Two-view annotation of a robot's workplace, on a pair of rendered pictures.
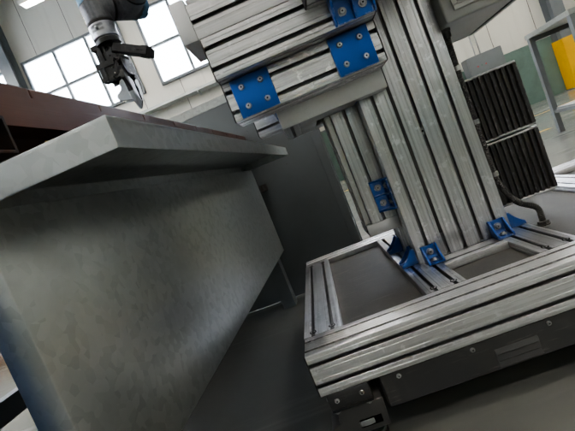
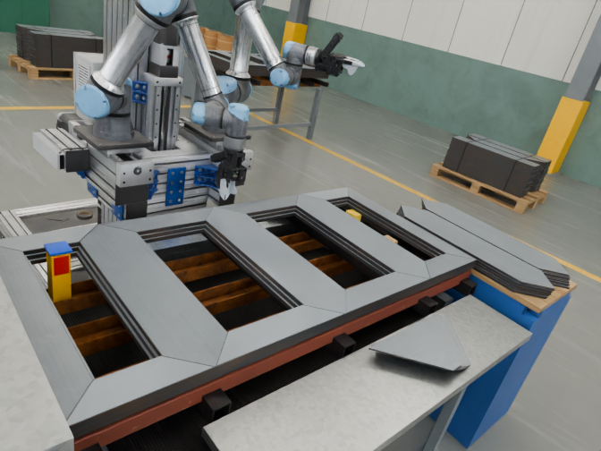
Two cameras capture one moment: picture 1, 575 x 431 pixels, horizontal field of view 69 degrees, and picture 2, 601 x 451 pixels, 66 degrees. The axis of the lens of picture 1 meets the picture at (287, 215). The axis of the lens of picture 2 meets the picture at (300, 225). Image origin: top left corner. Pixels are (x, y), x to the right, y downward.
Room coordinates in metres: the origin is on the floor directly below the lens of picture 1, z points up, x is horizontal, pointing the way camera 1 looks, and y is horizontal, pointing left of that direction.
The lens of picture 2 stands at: (2.41, 1.45, 1.65)
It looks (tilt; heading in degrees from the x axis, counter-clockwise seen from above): 26 degrees down; 215
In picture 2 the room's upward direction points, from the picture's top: 13 degrees clockwise
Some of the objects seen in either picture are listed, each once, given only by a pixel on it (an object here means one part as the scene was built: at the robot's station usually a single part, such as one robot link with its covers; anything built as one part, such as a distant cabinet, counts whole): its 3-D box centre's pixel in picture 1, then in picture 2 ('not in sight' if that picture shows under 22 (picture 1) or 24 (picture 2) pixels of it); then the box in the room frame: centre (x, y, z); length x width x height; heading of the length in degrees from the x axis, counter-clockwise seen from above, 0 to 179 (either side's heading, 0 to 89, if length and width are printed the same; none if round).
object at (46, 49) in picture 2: not in sight; (63, 53); (-0.92, -5.53, 0.28); 1.20 x 0.80 x 0.57; 177
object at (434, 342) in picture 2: not in sight; (435, 347); (1.16, 1.18, 0.77); 0.45 x 0.20 x 0.04; 171
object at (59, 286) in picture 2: not in sight; (59, 279); (1.88, 0.27, 0.78); 0.05 x 0.05 x 0.19; 81
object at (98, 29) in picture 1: (103, 33); (234, 141); (1.26, 0.29, 1.15); 0.08 x 0.08 x 0.05
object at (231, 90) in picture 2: not in sight; (223, 92); (0.95, -0.14, 1.20); 0.13 x 0.12 x 0.14; 21
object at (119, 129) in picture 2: not in sight; (114, 122); (1.45, -0.18, 1.09); 0.15 x 0.15 x 0.10
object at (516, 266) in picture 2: not in sight; (477, 242); (0.35, 0.99, 0.82); 0.80 x 0.40 x 0.06; 81
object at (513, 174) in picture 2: not in sight; (494, 168); (-3.45, 0.02, 0.26); 1.20 x 0.80 x 0.53; 87
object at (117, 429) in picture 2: not in sight; (329, 323); (1.36, 0.91, 0.79); 1.56 x 0.09 x 0.06; 171
